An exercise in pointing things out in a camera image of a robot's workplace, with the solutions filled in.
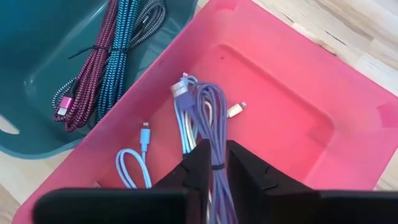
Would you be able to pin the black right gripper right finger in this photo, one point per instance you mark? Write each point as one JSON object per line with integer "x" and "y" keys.
{"x": 311, "y": 208}

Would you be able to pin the teal plastic bin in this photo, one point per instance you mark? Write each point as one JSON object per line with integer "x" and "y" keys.
{"x": 31, "y": 46}

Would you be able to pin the pink plastic bin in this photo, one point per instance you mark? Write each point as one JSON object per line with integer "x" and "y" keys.
{"x": 280, "y": 93}

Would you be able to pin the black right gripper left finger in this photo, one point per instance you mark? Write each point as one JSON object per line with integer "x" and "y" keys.
{"x": 124, "y": 207}

